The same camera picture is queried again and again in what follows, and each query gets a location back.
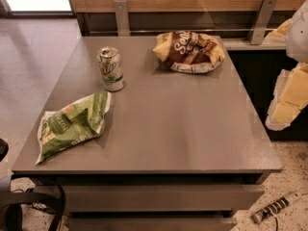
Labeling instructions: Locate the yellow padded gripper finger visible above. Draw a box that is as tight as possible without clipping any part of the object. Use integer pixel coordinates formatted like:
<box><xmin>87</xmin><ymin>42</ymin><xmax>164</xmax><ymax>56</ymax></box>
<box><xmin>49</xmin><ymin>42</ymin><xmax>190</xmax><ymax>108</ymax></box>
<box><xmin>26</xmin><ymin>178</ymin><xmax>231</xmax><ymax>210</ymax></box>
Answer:
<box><xmin>266</xmin><ymin>63</ymin><xmax>308</xmax><ymax>131</ymax></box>
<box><xmin>264</xmin><ymin>19</ymin><xmax>291</xmax><ymax>44</ymax></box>

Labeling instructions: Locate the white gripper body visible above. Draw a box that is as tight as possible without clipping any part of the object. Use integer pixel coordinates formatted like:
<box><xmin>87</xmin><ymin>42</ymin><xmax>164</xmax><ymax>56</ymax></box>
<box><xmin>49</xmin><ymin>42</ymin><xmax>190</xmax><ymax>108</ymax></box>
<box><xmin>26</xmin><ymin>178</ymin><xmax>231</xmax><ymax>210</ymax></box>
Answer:
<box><xmin>286</xmin><ymin>0</ymin><xmax>308</xmax><ymax>63</ymax></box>

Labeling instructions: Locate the brown chip bag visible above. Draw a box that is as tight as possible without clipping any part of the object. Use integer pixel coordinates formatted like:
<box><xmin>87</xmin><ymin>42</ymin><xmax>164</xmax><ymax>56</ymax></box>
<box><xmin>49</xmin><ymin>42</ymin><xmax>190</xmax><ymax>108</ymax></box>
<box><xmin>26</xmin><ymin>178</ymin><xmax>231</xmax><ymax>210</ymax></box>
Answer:
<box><xmin>153</xmin><ymin>31</ymin><xmax>225</xmax><ymax>74</ymax></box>

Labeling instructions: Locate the green jalapeno chip bag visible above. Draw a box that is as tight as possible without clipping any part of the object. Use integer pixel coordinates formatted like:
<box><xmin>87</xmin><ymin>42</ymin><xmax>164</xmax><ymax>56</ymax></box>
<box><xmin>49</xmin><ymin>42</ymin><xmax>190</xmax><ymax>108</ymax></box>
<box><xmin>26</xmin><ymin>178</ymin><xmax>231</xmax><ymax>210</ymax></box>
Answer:
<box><xmin>36</xmin><ymin>90</ymin><xmax>112</xmax><ymax>165</ymax></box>

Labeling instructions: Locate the white power strip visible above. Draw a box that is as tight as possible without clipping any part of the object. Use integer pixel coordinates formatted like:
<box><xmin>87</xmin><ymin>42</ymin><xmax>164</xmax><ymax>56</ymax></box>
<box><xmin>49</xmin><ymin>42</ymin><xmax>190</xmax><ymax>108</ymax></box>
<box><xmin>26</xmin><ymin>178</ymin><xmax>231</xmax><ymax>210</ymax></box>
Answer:
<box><xmin>251</xmin><ymin>192</ymin><xmax>302</xmax><ymax>224</ymax></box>

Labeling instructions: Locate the grey drawer cabinet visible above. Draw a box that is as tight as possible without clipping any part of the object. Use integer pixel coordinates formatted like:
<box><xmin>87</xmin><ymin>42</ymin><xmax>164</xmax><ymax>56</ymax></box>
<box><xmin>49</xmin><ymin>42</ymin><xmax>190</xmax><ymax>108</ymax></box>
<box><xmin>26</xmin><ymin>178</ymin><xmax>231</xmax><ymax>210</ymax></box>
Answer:
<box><xmin>13</xmin><ymin>37</ymin><xmax>282</xmax><ymax>231</ymax></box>

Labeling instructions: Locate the green soda can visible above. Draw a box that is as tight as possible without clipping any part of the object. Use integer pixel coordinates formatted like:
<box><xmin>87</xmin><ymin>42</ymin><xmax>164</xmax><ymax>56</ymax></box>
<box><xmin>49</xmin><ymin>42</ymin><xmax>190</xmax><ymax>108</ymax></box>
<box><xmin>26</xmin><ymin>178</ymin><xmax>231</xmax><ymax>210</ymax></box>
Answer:
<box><xmin>97</xmin><ymin>46</ymin><xmax>124</xmax><ymax>91</ymax></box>

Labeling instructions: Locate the black chair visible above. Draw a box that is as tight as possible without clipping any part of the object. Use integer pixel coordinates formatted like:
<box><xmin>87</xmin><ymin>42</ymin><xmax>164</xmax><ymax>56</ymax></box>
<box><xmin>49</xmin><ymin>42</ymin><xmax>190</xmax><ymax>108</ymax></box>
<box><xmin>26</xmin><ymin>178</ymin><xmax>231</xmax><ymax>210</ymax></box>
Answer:
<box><xmin>0</xmin><ymin>138</ymin><xmax>66</xmax><ymax>231</ymax></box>

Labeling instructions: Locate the right metal wall bracket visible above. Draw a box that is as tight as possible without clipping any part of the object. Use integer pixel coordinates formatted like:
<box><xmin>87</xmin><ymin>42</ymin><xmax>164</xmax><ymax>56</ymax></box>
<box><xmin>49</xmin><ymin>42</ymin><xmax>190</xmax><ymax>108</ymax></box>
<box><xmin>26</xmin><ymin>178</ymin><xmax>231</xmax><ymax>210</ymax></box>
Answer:
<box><xmin>247</xmin><ymin>0</ymin><xmax>277</xmax><ymax>45</ymax></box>

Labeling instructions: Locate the metal wall bracket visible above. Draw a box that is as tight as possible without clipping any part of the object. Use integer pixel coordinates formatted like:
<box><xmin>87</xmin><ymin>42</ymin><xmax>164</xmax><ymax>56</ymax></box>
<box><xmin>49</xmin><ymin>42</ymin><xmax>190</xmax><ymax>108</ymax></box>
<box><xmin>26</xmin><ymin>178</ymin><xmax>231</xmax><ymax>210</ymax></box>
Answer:
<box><xmin>114</xmin><ymin>0</ymin><xmax>131</xmax><ymax>37</ymax></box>
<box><xmin>247</xmin><ymin>0</ymin><xmax>277</xmax><ymax>45</ymax></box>

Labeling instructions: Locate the left metal wall bracket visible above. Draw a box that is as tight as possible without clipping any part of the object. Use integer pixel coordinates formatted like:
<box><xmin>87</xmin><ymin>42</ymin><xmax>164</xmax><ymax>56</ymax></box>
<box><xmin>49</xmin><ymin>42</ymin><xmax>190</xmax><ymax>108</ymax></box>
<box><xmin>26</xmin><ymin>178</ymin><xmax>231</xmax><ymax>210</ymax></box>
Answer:
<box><xmin>114</xmin><ymin>0</ymin><xmax>131</xmax><ymax>37</ymax></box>

